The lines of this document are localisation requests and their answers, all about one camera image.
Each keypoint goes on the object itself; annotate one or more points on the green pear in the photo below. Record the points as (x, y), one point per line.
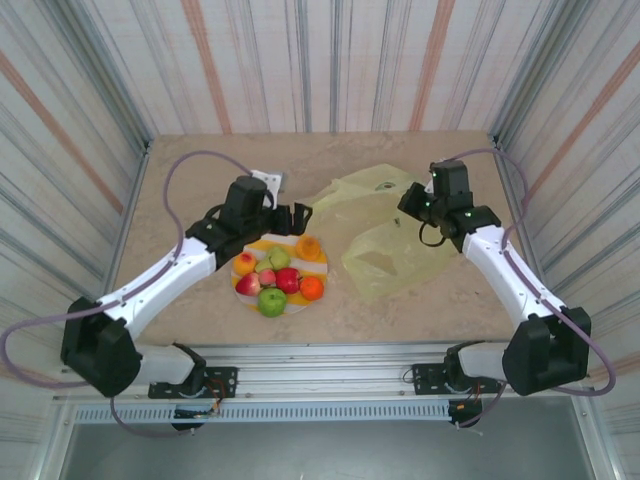
(276, 257)

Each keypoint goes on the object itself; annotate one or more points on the white yellow striped plate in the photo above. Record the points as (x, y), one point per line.
(296, 301)

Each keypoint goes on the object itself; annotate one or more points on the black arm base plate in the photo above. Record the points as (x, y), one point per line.
(222, 377)
(427, 375)

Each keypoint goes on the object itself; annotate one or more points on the orange tangerine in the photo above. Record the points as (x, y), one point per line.
(311, 288)

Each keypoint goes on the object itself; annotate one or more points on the red white strawberry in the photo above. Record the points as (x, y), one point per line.
(248, 285)

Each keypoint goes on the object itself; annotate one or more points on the aluminium front rail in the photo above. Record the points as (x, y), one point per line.
(320, 370)

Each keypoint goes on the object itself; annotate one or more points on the yellow translucent plastic bag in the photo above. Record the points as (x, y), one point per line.
(380, 270)

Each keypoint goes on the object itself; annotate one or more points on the dark red fruit with leaf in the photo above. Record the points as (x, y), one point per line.
(287, 281)

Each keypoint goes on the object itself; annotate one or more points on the yellow orange peach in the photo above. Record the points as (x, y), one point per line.
(245, 263)

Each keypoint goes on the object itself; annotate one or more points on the green apple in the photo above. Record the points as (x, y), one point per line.
(272, 302)

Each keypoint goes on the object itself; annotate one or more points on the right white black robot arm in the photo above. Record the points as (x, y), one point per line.
(500, 265)

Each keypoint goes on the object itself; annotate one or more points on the orange persimmon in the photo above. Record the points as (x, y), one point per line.
(307, 247)

